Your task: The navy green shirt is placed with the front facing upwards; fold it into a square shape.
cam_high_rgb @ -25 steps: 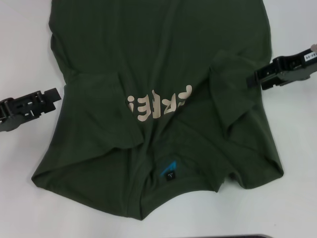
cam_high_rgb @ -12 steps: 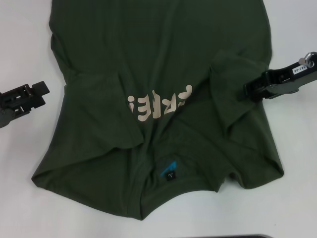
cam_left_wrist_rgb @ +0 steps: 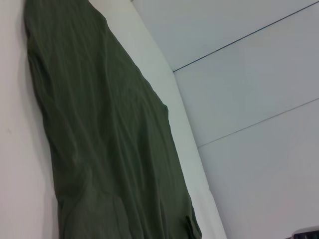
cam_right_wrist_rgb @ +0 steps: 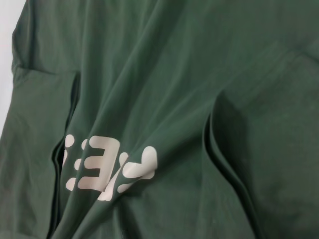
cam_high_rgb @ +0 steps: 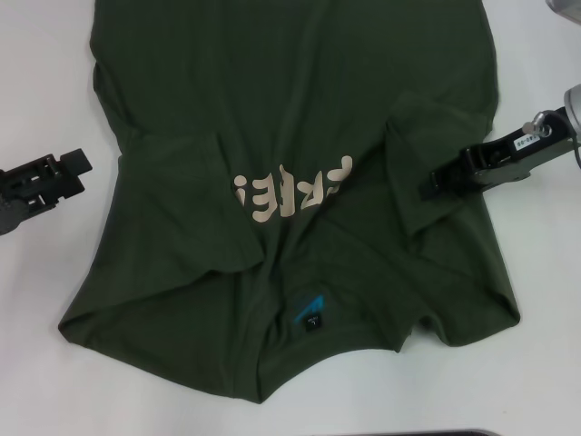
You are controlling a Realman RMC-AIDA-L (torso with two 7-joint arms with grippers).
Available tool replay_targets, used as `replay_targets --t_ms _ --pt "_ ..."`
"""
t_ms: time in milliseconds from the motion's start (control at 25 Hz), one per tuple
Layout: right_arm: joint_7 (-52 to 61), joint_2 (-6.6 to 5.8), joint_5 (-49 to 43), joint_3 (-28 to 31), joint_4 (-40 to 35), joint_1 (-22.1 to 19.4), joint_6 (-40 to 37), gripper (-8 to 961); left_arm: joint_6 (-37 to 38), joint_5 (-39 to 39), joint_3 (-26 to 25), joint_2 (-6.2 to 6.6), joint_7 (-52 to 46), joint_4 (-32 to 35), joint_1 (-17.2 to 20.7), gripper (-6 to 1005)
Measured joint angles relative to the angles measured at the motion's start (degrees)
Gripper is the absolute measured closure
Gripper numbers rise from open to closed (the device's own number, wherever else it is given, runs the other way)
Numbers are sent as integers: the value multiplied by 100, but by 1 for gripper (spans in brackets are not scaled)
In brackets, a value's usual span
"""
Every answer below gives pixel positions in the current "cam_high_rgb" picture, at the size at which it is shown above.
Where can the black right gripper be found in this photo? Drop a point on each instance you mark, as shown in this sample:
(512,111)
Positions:
(522,154)

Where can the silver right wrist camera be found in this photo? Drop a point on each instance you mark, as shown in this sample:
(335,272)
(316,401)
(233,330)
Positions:
(565,5)

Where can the dark green printed t-shirt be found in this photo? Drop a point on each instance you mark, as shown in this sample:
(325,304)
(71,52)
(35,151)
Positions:
(295,91)

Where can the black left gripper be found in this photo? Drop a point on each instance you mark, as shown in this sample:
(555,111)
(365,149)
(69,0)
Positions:
(13,209)

